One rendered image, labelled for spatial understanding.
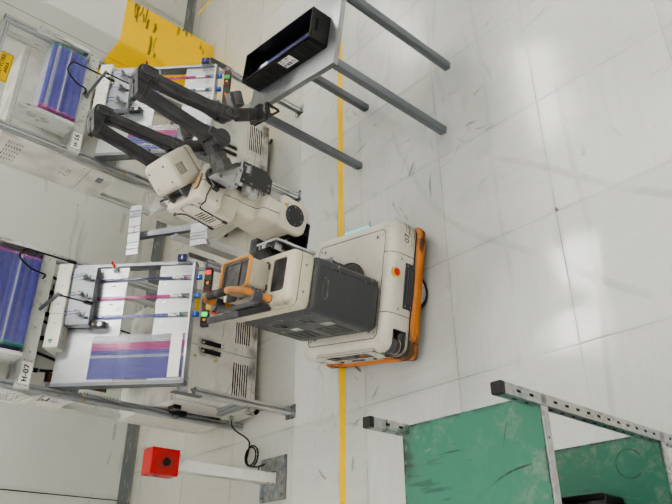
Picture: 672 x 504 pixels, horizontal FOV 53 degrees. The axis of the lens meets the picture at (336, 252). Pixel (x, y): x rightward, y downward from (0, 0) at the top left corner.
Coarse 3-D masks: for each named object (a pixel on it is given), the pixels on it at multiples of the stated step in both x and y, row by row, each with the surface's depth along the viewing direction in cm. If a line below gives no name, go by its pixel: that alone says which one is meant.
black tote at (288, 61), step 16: (304, 16) 327; (320, 16) 322; (288, 32) 339; (304, 32) 338; (320, 32) 320; (256, 48) 355; (272, 48) 353; (304, 48) 323; (320, 48) 322; (256, 64) 364; (272, 64) 338; (288, 64) 337; (256, 80) 353; (272, 80) 351
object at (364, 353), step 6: (372, 348) 310; (324, 354) 336; (330, 354) 332; (336, 354) 329; (342, 354) 325; (348, 354) 322; (354, 354) 319; (360, 354) 319; (366, 354) 317; (372, 354) 314; (378, 354) 313; (384, 354) 314; (324, 360) 340; (330, 360) 339; (336, 360) 338; (342, 360) 335
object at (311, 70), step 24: (336, 0) 328; (360, 0) 334; (336, 24) 321; (384, 24) 345; (336, 48) 315; (288, 72) 343; (312, 72) 324; (360, 72) 323; (264, 96) 356; (384, 96) 333; (432, 120) 353; (312, 144) 386; (360, 168) 407
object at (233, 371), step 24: (144, 312) 432; (192, 336) 393; (216, 336) 404; (240, 336) 417; (192, 360) 388; (216, 360) 398; (240, 360) 410; (192, 384) 382; (216, 384) 393; (240, 384) 404; (192, 408) 387; (216, 408) 387; (192, 432) 439
